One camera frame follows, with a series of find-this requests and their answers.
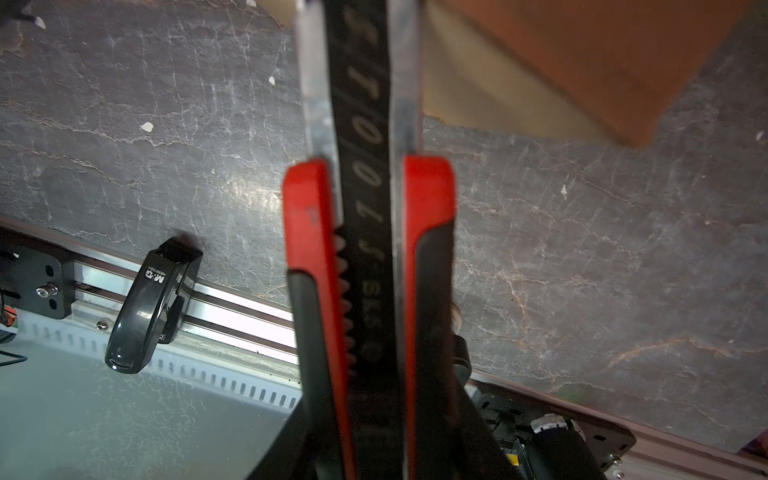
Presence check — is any aluminium front rail frame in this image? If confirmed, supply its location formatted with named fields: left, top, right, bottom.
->
left=1, top=218, right=767, bottom=479

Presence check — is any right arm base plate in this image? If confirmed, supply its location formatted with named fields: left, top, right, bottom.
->
left=465, top=380, right=636, bottom=479

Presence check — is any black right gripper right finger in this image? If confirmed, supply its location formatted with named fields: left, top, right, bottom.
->
left=452, top=373, right=522, bottom=479

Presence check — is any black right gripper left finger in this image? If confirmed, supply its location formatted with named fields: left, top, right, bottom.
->
left=247, top=400, right=309, bottom=480

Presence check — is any brown cardboard express box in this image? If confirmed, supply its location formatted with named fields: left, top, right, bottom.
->
left=263, top=1, right=751, bottom=151

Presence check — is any black handle on rail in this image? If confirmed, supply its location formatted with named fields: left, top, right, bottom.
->
left=104, top=235, right=203, bottom=374

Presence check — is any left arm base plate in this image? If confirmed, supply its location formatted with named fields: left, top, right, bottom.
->
left=1, top=228, right=75, bottom=329

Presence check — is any red black utility knife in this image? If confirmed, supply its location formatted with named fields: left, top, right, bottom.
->
left=282, top=1, right=458, bottom=479

